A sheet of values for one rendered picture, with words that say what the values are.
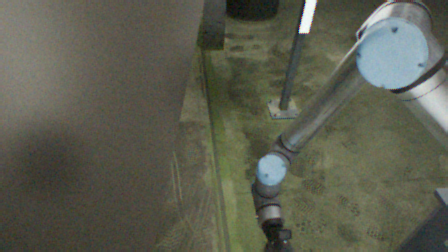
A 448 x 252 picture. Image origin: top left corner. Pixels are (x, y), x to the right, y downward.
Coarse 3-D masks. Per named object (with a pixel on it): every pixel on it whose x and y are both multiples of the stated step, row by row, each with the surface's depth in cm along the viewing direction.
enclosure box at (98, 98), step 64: (0, 0) 17; (64, 0) 18; (128, 0) 18; (192, 0) 19; (0, 64) 20; (64, 64) 20; (128, 64) 21; (0, 128) 23; (64, 128) 24; (128, 128) 25; (0, 192) 28; (64, 192) 29; (128, 192) 31
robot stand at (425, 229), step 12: (444, 192) 98; (444, 204) 96; (432, 216) 103; (444, 216) 98; (420, 228) 109; (432, 228) 103; (444, 228) 98; (408, 240) 115; (420, 240) 109; (432, 240) 103; (444, 240) 98
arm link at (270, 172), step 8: (272, 152) 106; (264, 160) 102; (272, 160) 102; (280, 160) 102; (256, 168) 103; (264, 168) 100; (272, 168) 100; (280, 168) 100; (288, 168) 105; (256, 176) 104; (264, 176) 99; (272, 176) 98; (280, 176) 99; (256, 184) 105; (264, 184) 101; (272, 184) 100; (280, 184) 102; (256, 192) 107; (264, 192) 104; (272, 192) 103
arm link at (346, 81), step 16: (400, 0) 67; (416, 0) 62; (352, 48) 79; (352, 64) 77; (336, 80) 82; (352, 80) 79; (320, 96) 88; (336, 96) 84; (352, 96) 84; (304, 112) 95; (320, 112) 90; (336, 112) 89; (288, 128) 104; (304, 128) 97; (320, 128) 95; (288, 144) 104; (304, 144) 103; (288, 160) 105
